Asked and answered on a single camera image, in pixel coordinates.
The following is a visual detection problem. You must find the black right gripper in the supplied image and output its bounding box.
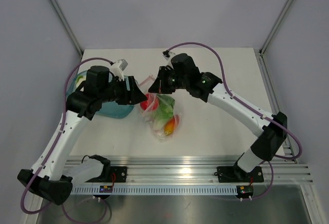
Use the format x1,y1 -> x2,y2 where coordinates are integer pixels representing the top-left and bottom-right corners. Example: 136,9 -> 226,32
149,66 -> 189,95

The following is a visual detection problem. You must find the white slotted cable duct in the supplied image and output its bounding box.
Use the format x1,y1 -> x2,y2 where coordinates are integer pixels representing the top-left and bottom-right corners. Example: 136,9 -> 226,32
71,184 -> 237,196

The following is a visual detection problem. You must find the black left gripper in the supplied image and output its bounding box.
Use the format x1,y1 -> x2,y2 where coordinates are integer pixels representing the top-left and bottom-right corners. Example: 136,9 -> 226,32
99,76 -> 147,105

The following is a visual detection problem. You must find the aluminium frame rail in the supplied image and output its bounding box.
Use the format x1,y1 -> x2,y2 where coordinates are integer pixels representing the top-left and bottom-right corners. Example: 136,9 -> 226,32
106,156 -> 313,185

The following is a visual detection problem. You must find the red tomato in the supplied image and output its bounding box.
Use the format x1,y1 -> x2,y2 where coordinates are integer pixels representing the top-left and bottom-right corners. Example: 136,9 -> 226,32
140,94 -> 159,111

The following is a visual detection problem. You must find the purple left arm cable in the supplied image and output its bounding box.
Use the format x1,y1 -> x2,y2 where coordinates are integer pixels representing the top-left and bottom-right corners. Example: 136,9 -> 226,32
20,58 -> 113,222

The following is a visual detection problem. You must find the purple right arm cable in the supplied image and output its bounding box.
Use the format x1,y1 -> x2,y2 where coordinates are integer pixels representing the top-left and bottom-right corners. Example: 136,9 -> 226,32
166,42 -> 303,201

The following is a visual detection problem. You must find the red orange mango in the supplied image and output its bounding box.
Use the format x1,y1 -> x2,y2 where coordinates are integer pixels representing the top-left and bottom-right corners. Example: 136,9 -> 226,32
163,115 -> 180,136

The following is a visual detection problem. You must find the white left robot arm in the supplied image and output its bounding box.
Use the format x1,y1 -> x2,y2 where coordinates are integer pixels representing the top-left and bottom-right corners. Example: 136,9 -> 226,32
17,66 -> 147,206

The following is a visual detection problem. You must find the left aluminium corner post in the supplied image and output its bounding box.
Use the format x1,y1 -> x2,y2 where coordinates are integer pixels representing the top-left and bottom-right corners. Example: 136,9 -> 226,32
48,0 -> 84,58

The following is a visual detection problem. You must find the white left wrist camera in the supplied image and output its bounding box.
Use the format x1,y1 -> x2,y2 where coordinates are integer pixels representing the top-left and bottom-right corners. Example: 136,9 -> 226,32
109,59 -> 128,80

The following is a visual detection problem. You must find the green lettuce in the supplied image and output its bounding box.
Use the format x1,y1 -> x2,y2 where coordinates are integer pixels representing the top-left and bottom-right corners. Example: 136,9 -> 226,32
153,94 -> 175,130

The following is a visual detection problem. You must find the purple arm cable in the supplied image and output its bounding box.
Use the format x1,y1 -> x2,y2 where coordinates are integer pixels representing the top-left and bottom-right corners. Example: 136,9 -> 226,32
166,42 -> 303,201
20,58 -> 113,222

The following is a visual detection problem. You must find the clear pink zip top bag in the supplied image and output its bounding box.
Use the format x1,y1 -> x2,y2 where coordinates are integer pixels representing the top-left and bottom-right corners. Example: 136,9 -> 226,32
138,75 -> 183,141

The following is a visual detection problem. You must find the aluminium corner post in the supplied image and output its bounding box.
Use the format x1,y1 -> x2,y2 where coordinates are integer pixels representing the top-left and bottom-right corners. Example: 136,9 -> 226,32
259,0 -> 295,57
48,0 -> 84,58

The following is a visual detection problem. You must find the teal plastic container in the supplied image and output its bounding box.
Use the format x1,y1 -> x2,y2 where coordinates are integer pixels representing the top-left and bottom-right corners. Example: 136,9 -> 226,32
66,70 -> 134,119

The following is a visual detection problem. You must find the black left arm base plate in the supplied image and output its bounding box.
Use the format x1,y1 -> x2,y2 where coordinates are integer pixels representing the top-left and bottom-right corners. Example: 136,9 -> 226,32
87,166 -> 127,183

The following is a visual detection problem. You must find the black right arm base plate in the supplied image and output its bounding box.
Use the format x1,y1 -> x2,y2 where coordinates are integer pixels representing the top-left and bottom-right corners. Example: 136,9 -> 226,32
214,165 -> 264,183

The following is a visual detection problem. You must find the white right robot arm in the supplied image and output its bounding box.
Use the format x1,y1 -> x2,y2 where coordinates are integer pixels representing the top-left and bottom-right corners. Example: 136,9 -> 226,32
149,51 -> 287,182

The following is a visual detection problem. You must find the right aluminium corner post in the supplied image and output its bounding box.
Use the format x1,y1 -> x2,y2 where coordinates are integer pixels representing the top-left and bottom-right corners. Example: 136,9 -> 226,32
259,0 -> 295,57

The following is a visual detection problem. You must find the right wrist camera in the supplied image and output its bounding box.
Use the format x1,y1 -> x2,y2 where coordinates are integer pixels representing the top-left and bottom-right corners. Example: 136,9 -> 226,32
162,50 -> 176,61

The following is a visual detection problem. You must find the white cauliflower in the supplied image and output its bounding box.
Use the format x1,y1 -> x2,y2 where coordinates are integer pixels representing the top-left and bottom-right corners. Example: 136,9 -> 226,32
75,75 -> 86,88

